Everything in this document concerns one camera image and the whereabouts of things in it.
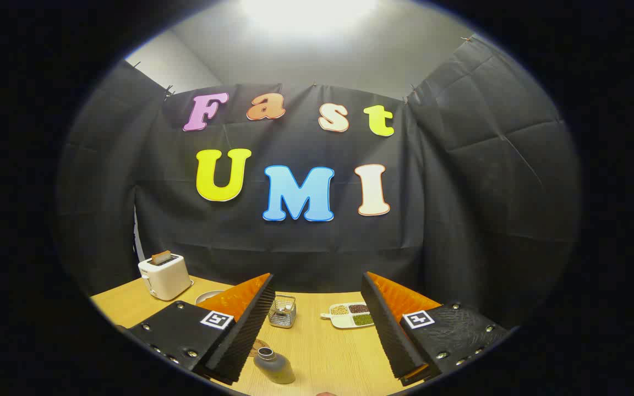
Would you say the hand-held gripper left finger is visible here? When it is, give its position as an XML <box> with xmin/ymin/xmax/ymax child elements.
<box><xmin>128</xmin><ymin>273</ymin><xmax>275</xmax><ymax>386</ymax></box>

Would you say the white oval plate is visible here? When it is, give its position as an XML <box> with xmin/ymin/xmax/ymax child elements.
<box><xmin>195</xmin><ymin>289</ymin><xmax>227</xmax><ymax>305</ymax></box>

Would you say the silver bottle with green label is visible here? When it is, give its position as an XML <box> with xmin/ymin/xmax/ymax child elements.
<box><xmin>253</xmin><ymin>346</ymin><xmax>296</xmax><ymax>385</ymax></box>

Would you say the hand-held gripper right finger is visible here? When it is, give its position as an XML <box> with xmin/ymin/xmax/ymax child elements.
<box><xmin>361</xmin><ymin>271</ymin><xmax>510</xmax><ymax>387</ymax></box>

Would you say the wooden table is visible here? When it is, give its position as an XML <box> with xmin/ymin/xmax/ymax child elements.
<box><xmin>90</xmin><ymin>275</ymin><xmax>422</xmax><ymax>396</ymax></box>

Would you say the small wire basket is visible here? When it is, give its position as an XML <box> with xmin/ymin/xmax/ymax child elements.
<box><xmin>268</xmin><ymin>295</ymin><xmax>297</xmax><ymax>329</ymax></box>

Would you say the white divided tray with grains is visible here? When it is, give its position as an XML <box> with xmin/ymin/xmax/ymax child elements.
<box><xmin>320</xmin><ymin>302</ymin><xmax>375</xmax><ymax>329</ymax></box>

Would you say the white toaster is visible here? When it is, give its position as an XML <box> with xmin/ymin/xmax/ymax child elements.
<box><xmin>138</xmin><ymin>253</ymin><xmax>194</xmax><ymax>301</ymax></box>

